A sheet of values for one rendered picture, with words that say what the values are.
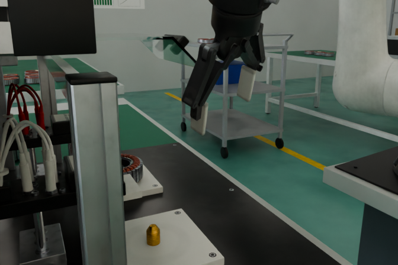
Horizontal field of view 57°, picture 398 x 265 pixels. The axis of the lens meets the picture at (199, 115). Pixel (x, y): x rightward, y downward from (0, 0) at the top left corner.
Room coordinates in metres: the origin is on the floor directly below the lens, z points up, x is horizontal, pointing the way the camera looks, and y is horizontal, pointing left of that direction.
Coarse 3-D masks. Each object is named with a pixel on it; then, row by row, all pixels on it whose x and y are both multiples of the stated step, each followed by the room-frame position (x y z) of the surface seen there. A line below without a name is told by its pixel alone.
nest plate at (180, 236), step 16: (128, 224) 0.51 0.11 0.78; (144, 224) 0.51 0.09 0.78; (160, 224) 0.51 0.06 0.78; (176, 224) 0.51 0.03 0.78; (192, 224) 0.51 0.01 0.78; (128, 240) 0.47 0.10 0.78; (144, 240) 0.47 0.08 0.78; (176, 240) 0.47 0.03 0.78; (192, 240) 0.47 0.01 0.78; (208, 240) 0.47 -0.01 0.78; (128, 256) 0.43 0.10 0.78; (144, 256) 0.43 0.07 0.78; (160, 256) 0.43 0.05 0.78; (176, 256) 0.43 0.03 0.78; (192, 256) 0.43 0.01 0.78; (208, 256) 0.43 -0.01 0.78
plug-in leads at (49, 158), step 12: (12, 120) 0.40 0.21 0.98; (24, 120) 0.38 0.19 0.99; (12, 132) 0.38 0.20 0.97; (24, 144) 0.41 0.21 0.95; (48, 144) 0.38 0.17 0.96; (0, 156) 0.37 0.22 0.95; (24, 156) 0.38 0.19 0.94; (48, 156) 0.38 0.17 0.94; (0, 168) 0.37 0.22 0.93; (24, 168) 0.38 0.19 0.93; (48, 168) 0.38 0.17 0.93; (0, 180) 0.37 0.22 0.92; (24, 180) 0.38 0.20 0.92; (48, 180) 0.38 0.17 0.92; (0, 192) 0.36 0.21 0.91; (24, 192) 0.38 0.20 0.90; (48, 192) 0.38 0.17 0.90
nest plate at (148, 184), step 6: (144, 168) 0.74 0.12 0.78; (144, 174) 0.71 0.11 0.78; (150, 174) 0.71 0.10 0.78; (144, 180) 0.68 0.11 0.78; (150, 180) 0.68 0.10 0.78; (156, 180) 0.68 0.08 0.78; (144, 186) 0.65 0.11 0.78; (150, 186) 0.65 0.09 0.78; (156, 186) 0.65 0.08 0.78; (144, 192) 0.63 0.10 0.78; (150, 192) 0.64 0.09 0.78; (156, 192) 0.64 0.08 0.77
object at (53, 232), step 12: (48, 228) 0.43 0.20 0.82; (60, 228) 0.43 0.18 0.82; (24, 240) 0.40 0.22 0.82; (48, 240) 0.40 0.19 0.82; (60, 240) 0.40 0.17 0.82; (24, 252) 0.38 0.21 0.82; (36, 252) 0.38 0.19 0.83; (48, 252) 0.38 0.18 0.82; (60, 252) 0.38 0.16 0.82; (24, 264) 0.36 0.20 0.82; (36, 264) 0.37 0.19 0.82; (48, 264) 0.37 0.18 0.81; (60, 264) 0.38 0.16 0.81
